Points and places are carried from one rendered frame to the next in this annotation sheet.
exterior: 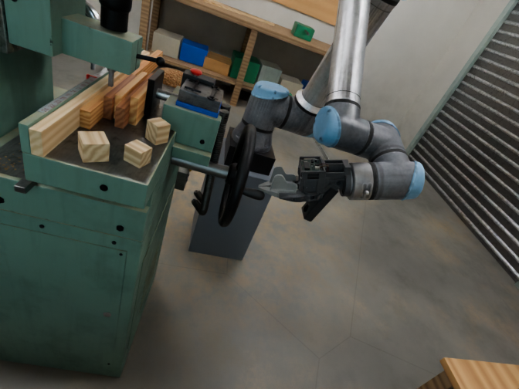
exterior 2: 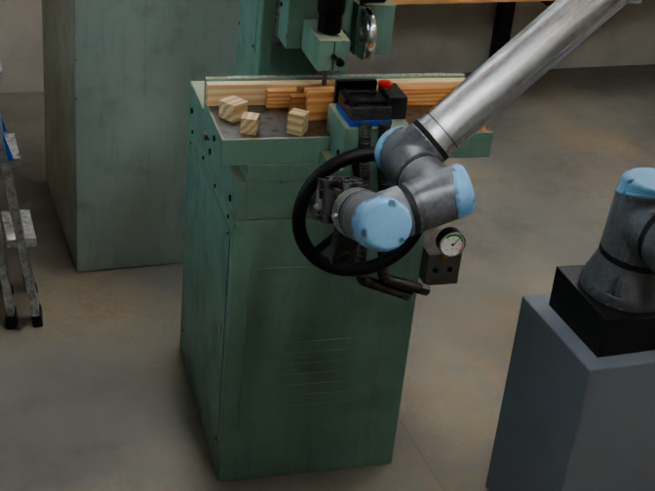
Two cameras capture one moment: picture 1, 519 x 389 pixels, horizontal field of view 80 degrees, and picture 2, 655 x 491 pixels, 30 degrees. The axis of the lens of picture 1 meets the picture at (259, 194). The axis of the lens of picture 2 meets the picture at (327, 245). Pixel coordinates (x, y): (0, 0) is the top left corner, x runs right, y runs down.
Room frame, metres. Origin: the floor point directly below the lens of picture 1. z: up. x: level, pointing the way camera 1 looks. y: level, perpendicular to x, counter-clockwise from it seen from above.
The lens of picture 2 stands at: (0.46, -2.10, 1.93)
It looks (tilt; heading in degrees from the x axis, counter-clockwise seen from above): 29 degrees down; 85
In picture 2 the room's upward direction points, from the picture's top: 6 degrees clockwise
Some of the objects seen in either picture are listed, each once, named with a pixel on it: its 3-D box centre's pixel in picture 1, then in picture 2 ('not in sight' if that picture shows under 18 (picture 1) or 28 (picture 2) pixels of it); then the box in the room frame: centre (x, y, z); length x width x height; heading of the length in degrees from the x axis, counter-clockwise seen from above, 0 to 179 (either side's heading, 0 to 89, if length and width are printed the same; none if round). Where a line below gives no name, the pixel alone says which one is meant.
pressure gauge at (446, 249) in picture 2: not in sight; (449, 245); (0.94, 0.26, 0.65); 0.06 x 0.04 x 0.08; 13
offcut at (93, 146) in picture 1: (93, 147); (233, 108); (0.44, 0.31, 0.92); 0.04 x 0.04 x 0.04; 47
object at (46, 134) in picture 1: (108, 87); (339, 91); (0.67, 0.44, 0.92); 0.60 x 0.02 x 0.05; 13
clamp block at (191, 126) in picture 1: (194, 118); (366, 134); (0.72, 0.23, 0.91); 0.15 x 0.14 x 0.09; 13
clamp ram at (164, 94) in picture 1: (166, 96); (358, 104); (0.71, 0.31, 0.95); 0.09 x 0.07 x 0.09; 13
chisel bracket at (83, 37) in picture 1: (103, 48); (326, 48); (0.63, 0.43, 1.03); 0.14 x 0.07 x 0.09; 103
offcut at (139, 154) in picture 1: (137, 153); (250, 123); (0.48, 0.25, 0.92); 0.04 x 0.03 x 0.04; 81
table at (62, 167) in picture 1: (158, 123); (353, 137); (0.70, 0.32, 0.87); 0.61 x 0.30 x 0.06; 13
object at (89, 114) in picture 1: (132, 79); (388, 95); (0.78, 0.45, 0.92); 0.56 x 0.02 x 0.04; 13
